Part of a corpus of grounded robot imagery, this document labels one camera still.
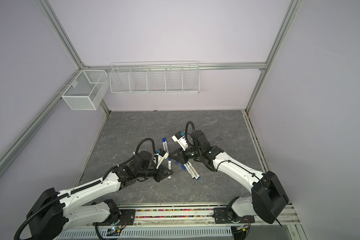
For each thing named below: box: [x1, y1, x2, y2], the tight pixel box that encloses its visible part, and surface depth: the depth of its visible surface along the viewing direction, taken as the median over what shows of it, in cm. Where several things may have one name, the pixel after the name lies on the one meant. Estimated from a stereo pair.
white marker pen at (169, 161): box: [168, 158, 172, 180], surface depth 77 cm
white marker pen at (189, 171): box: [183, 163, 195, 179], surface depth 90 cm
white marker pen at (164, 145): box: [162, 137, 169, 154], surface depth 101 cm
